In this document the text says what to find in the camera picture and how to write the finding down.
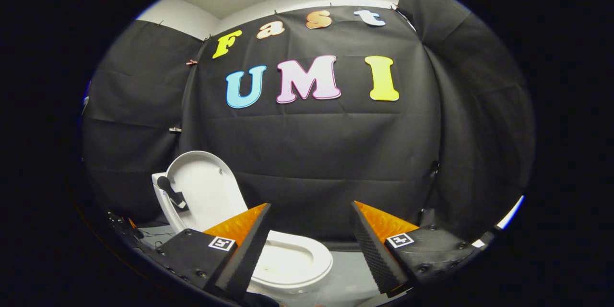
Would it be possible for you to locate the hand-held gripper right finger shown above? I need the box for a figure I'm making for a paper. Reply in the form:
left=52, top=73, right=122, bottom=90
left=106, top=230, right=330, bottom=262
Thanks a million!
left=351, top=201, right=483, bottom=298

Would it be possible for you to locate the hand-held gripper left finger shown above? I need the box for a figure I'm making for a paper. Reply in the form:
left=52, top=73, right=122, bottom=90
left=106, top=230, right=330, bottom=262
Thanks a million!
left=156, top=203, right=273, bottom=303

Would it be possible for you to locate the black backdrop cloth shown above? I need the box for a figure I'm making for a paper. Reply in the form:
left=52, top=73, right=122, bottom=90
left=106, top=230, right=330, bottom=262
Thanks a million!
left=82, top=0, right=535, bottom=250

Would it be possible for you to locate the white panel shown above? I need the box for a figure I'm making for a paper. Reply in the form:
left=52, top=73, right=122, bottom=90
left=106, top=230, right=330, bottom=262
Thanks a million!
left=472, top=195, right=525, bottom=249

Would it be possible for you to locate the white toilet lid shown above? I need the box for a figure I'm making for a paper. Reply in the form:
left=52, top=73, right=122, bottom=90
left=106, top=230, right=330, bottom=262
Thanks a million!
left=157, top=150, right=249, bottom=234

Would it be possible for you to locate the white toilet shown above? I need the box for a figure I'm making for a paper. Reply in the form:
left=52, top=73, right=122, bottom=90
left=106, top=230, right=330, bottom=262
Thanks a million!
left=152, top=172, right=334, bottom=294

